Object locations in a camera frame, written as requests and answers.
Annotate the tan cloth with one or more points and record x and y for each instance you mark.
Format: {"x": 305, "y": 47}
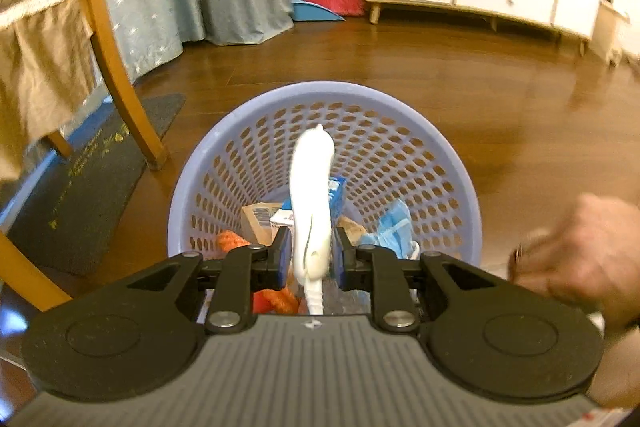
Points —
{"x": 35, "y": 7}

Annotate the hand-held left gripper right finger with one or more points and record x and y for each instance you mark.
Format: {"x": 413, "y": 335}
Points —
{"x": 342, "y": 259}

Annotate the lilac plastic mesh basket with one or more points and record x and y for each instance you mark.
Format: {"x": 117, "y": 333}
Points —
{"x": 390, "y": 142}

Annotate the blue dustpan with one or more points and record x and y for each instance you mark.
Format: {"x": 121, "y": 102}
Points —
{"x": 312, "y": 12}

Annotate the white toothbrush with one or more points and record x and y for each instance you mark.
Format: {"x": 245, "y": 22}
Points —
{"x": 311, "y": 187}

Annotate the person's right hand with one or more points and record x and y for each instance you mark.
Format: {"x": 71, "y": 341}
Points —
{"x": 590, "y": 252}

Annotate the blue and white carton box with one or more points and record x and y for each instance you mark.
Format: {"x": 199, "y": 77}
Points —
{"x": 337, "y": 194}

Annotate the orange foam net sleeve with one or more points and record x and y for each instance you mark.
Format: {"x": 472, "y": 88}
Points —
{"x": 232, "y": 239}

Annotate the brown cardboard box piece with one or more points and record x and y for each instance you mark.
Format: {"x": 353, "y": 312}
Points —
{"x": 257, "y": 222}

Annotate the blue face mask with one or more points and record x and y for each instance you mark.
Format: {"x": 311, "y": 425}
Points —
{"x": 395, "y": 227}

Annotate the white storage box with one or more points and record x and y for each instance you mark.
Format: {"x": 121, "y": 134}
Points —
{"x": 611, "y": 32}

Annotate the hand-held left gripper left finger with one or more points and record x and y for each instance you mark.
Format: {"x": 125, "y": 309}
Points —
{"x": 282, "y": 257}

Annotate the wooden chair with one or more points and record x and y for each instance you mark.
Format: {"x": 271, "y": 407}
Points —
{"x": 117, "y": 72}

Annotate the dark grey door mat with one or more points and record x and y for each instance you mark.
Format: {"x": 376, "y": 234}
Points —
{"x": 90, "y": 187}

